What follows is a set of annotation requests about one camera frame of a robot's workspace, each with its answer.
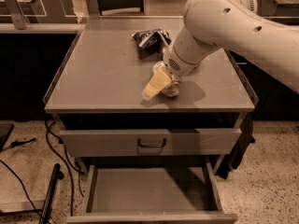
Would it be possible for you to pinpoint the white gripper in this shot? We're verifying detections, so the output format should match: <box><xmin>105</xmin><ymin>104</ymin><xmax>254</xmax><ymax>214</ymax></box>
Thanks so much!
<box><xmin>142</xmin><ymin>46</ymin><xmax>199</xmax><ymax>101</ymax></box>

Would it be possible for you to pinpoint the green white 7up can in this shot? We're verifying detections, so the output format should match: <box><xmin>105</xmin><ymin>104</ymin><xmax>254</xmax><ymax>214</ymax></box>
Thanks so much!
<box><xmin>152</xmin><ymin>61</ymin><xmax>181</xmax><ymax>98</ymax></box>

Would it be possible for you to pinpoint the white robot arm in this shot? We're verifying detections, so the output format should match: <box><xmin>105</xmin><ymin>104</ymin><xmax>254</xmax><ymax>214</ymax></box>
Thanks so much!
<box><xmin>142</xmin><ymin>0</ymin><xmax>299</xmax><ymax>100</ymax></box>

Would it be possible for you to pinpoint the grey top drawer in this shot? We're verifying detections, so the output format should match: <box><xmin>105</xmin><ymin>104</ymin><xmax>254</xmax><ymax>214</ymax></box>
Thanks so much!
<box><xmin>60</xmin><ymin>128</ymin><xmax>241</xmax><ymax>157</ymax></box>

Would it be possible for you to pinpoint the grey drawer cabinet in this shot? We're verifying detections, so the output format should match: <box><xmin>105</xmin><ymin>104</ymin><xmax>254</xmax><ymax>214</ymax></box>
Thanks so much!
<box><xmin>42</xmin><ymin>15</ymin><xmax>260</xmax><ymax>224</ymax></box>

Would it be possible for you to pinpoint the grey open middle drawer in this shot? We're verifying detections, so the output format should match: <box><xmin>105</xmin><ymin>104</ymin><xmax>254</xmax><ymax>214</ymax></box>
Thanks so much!
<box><xmin>66</xmin><ymin>162</ymin><xmax>237</xmax><ymax>224</ymax></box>

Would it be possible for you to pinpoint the blue crumpled chip bag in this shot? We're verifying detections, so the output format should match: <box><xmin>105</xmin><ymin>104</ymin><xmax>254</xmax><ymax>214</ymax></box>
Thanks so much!
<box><xmin>132</xmin><ymin>28</ymin><xmax>171</xmax><ymax>53</ymax></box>

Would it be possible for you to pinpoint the black bar on floor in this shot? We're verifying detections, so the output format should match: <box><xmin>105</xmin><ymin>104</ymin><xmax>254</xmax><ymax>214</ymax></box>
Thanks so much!
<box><xmin>38</xmin><ymin>163</ymin><xmax>64</xmax><ymax>224</ymax></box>

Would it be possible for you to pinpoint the thin black floor cable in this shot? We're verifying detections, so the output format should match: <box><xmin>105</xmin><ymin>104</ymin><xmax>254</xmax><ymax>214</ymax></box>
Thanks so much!
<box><xmin>0</xmin><ymin>159</ymin><xmax>48</xmax><ymax>224</ymax></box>

